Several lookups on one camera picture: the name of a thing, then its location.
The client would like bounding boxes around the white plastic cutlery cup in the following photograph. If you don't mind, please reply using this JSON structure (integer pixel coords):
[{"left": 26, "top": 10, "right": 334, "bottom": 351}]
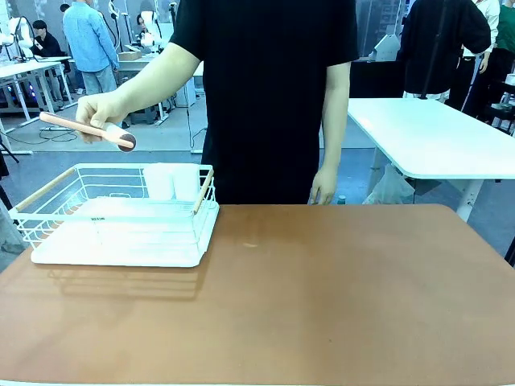
[
  {"left": 171, "top": 164, "right": 201, "bottom": 201},
  {"left": 142, "top": 162, "right": 176, "bottom": 201}
]

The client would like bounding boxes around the person's right hand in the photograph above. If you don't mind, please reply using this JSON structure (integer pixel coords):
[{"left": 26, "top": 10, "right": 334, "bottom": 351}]
[{"left": 75, "top": 88, "right": 132, "bottom": 145}]

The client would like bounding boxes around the white background desk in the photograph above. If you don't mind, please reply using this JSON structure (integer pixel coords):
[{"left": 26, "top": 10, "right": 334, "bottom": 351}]
[{"left": 0, "top": 55, "right": 78, "bottom": 133}]

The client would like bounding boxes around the person in light-blue shirt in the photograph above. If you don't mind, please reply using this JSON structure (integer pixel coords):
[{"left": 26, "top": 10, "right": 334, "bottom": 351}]
[{"left": 60, "top": 0, "right": 121, "bottom": 97}]

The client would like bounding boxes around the grey background workbench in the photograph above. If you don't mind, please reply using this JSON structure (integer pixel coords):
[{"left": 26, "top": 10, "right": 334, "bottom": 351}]
[{"left": 115, "top": 55, "right": 174, "bottom": 125}]

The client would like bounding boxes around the white wire dish rack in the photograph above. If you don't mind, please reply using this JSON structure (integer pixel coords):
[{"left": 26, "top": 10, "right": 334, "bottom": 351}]
[{"left": 8, "top": 162, "right": 218, "bottom": 251}]

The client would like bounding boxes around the white house-shaped object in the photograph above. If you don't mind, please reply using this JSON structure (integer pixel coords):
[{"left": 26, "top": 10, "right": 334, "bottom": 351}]
[{"left": 368, "top": 34, "right": 402, "bottom": 62}]

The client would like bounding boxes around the person's left hand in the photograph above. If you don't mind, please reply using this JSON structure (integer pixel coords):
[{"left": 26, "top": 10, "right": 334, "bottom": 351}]
[{"left": 308, "top": 166, "right": 338, "bottom": 206}]

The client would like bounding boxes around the white drain tray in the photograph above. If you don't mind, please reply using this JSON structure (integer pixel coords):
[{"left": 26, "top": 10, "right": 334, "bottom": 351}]
[{"left": 31, "top": 200, "right": 221, "bottom": 269}]

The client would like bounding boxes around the white desk table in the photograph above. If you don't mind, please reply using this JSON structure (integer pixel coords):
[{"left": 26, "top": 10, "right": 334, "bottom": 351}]
[{"left": 346, "top": 97, "right": 515, "bottom": 223}]

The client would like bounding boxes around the pink lint roller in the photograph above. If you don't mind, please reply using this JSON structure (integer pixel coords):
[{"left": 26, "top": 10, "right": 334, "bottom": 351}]
[{"left": 39, "top": 111, "right": 138, "bottom": 154}]

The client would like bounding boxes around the black tripod pole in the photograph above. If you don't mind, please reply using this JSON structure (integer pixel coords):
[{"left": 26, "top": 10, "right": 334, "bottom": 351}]
[{"left": 418, "top": 0, "right": 450, "bottom": 101}]

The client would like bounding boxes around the black draped table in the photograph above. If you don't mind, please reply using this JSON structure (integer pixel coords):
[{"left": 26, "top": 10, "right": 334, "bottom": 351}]
[{"left": 348, "top": 59, "right": 406, "bottom": 100}]

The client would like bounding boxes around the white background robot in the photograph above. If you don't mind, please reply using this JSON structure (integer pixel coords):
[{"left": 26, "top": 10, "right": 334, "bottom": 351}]
[
  {"left": 136, "top": 10, "right": 164, "bottom": 53},
  {"left": 0, "top": 15, "right": 35, "bottom": 61}
]

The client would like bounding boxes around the person's right forearm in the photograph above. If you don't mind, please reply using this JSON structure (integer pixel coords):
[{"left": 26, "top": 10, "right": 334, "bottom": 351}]
[{"left": 114, "top": 41, "right": 202, "bottom": 124}]

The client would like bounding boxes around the person in green shirt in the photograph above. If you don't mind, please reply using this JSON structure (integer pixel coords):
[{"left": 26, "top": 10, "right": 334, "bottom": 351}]
[{"left": 478, "top": 3, "right": 515, "bottom": 121}]

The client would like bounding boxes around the person's black t-shirt torso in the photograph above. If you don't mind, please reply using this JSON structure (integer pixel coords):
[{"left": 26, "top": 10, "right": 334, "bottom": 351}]
[{"left": 168, "top": 0, "right": 360, "bottom": 206}]

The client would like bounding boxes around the standing person in black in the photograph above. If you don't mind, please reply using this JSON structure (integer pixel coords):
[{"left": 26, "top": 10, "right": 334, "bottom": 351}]
[{"left": 398, "top": 0, "right": 492, "bottom": 100}]

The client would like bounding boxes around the seated person in black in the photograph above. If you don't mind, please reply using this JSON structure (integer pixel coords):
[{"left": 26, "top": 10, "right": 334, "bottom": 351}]
[{"left": 30, "top": 19, "right": 65, "bottom": 60}]

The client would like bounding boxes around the person's left forearm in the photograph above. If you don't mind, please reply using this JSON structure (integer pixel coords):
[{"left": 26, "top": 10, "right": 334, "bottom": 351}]
[{"left": 319, "top": 60, "right": 354, "bottom": 172}]

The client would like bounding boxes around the grey plastic stool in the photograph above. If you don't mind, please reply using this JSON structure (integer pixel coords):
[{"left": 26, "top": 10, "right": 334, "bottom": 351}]
[{"left": 129, "top": 107, "right": 159, "bottom": 125}]

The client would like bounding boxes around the person in white shirt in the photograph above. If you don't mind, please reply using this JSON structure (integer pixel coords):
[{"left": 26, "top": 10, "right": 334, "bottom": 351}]
[{"left": 458, "top": 0, "right": 502, "bottom": 109}]

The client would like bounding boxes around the dark shelf unit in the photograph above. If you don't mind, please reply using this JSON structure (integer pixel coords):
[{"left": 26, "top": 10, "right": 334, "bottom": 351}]
[{"left": 484, "top": 74, "right": 515, "bottom": 133}]

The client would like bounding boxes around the clear plastic bag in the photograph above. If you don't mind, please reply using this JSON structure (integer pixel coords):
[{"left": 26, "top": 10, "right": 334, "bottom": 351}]
[{"left": 363, "top": 162, "right": 416, "bottom": 205}]

